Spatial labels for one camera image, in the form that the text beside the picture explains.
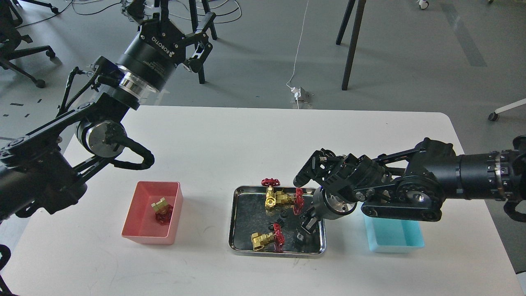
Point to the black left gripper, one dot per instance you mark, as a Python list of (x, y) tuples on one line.
[(152, 55)]

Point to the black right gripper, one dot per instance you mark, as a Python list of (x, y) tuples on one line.
[(324, 206)]

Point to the brass valve red handle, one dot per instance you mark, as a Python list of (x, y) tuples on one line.
[(296, 200), (270, 194), (163, 211), (260, 241)]

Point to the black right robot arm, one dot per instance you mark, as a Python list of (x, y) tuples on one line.
[(412, 184)]

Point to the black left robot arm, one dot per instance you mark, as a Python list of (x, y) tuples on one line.
[(48, 168)]

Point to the blue plastic box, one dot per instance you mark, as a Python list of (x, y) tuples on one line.
[(392, 235)]

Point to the pink plastic box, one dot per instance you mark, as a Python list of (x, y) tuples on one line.
[(142, 225)]

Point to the metal tray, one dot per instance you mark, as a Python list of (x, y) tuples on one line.
[(249, 216)]

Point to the black table leg left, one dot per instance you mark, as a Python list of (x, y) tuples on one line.
[(202, 46)]

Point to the black table leg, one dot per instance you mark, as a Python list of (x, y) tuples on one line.
[(202, 46), (354, 36)]

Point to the white power adapter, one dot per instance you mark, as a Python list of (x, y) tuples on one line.
[(301, 97)]

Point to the black office chair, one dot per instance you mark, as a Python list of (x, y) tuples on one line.
[(11, 39)]

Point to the black table leg right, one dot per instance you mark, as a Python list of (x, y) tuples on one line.
[(354, 36)]

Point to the brass valve red handle bottom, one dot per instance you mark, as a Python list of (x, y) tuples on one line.
[(260, 241)]

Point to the brass valve red handle top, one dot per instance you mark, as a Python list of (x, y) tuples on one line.
[(270, 194)]

